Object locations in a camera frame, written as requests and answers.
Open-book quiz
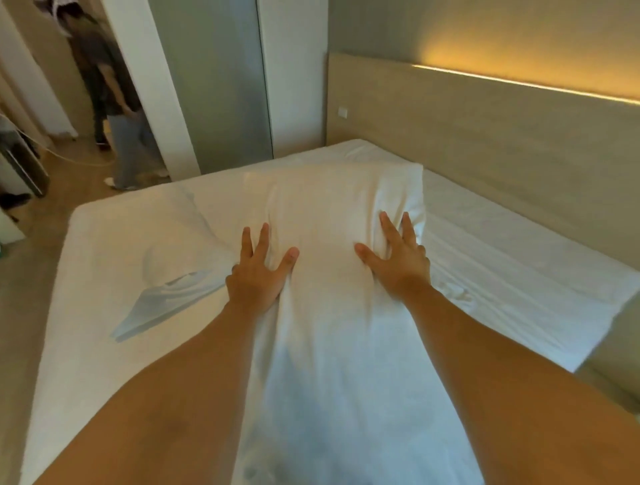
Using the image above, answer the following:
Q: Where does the person's left hand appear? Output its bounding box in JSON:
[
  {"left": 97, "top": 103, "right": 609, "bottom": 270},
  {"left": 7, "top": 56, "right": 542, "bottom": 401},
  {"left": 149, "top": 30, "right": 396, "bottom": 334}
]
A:
[{"left": 225, "top": 223, "right": 300, "bottom": 313}]

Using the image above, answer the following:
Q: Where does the person's right hand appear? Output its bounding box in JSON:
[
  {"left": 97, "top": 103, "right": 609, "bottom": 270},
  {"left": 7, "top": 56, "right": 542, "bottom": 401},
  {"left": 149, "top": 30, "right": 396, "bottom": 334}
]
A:
[{"left": 354, "top": 211, "right": 432, "bottom": 301}]

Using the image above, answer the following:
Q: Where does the white pillow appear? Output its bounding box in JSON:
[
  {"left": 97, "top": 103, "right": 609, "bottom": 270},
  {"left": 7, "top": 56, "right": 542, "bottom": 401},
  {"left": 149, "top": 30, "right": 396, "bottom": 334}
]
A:
[{"left": 234, "top": 161, "right": 483, "bottom": 485}]

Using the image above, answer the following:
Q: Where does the person's right forearm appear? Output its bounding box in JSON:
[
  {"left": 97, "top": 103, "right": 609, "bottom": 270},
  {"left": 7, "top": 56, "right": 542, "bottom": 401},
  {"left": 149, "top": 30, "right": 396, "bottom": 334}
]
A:
[{"left": 397, "top": 282, "right": 640, "bottom": 485}]

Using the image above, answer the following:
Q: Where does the person's left forearm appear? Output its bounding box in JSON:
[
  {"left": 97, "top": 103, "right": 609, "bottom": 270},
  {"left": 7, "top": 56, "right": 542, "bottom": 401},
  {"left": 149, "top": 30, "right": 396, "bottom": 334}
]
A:
[{"left": 32, "top": 299, "right": 278, "bottom": 485}]

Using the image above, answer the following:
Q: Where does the crumpled white pillowcase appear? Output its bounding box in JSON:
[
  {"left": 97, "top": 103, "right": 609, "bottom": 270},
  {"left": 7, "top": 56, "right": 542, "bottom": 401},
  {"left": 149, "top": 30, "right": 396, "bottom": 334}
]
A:
[{"left": 111, "top": 192, "right": 240, "bottom": 344}]

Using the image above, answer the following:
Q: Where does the bed with white sheet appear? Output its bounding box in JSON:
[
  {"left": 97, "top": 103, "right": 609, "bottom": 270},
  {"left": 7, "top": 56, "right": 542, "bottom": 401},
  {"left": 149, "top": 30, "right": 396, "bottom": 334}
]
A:
[{"left": 19, "top": 138, "right": 640, "bottom": 485}]

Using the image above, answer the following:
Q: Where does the light wooden headboard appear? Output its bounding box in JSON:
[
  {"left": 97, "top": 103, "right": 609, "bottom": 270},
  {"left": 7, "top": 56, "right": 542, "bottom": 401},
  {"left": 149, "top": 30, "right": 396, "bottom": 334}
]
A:
[{"left": 325, "top": 52, "right": 640, "bottom": 283}]

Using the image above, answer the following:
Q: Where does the grey door panel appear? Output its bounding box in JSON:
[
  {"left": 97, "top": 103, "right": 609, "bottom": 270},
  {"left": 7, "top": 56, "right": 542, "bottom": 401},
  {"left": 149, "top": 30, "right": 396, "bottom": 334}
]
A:
[{"left": 148, "top": 0, "right": 274, "bottom": 176}]

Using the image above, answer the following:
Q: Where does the warm light strip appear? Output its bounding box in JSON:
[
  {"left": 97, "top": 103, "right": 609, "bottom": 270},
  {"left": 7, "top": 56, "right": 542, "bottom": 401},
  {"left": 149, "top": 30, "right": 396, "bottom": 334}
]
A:
[{"left": 412, "top": 63, "right": 640, "bottom": 106}]

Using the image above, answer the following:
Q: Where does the grey metal appliance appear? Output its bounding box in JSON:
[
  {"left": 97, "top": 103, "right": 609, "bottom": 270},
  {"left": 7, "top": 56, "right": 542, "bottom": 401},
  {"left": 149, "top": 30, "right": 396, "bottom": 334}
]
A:
[{"left": 0, "top": 127, "right": 51, "bottom": 199}]

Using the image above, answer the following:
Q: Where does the white wall panel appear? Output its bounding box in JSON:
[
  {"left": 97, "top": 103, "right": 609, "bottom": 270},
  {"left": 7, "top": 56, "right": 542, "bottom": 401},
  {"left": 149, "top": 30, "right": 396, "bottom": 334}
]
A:
[{"left": 256, "top": 0, "right": 329, "bottom": 159}]

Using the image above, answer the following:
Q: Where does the white door frame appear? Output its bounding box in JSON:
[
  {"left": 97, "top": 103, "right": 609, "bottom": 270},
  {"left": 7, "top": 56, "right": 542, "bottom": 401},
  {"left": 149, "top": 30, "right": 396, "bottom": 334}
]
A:
[{"left": 101, "top": 0, "right": 201, "bottom": 182}]

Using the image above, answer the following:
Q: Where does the white cable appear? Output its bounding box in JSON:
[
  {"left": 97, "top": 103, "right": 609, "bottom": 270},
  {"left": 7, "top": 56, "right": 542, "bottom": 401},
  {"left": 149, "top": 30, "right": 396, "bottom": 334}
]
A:
[{"left": 0, "top": 112, "right": 117, "bottom": 169}]

